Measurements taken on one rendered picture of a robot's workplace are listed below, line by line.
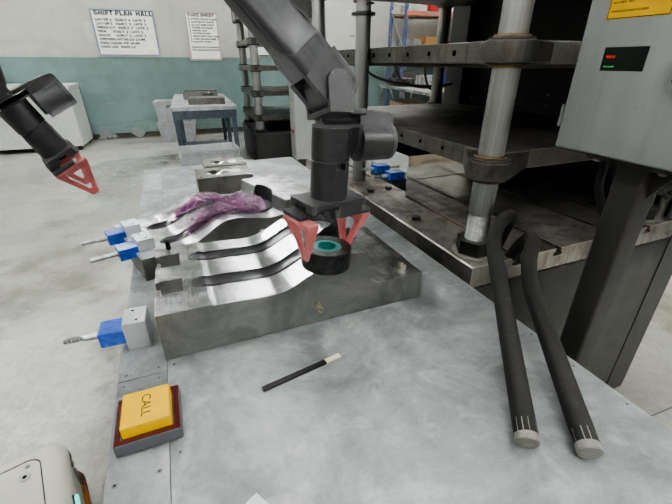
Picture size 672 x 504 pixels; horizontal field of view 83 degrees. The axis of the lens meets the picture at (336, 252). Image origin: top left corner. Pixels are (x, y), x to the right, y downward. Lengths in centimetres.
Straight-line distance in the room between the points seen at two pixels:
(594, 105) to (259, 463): 88
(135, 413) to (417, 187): 111
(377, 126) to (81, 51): 755
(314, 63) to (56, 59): 762
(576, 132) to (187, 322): 86
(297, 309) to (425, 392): 26
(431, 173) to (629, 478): 105
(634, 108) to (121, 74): 756
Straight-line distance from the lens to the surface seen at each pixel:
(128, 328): 74
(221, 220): 98
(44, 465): 140
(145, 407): 60
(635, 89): 93
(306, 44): 54
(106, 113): 802
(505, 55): 93
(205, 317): 67
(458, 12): 240
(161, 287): 76
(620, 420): 70
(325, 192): 56
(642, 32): 94
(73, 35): 802
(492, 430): 61
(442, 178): 145
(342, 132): 54
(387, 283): 76
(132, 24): 789
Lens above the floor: 125
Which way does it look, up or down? 27 degrees down
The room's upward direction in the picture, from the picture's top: straight up
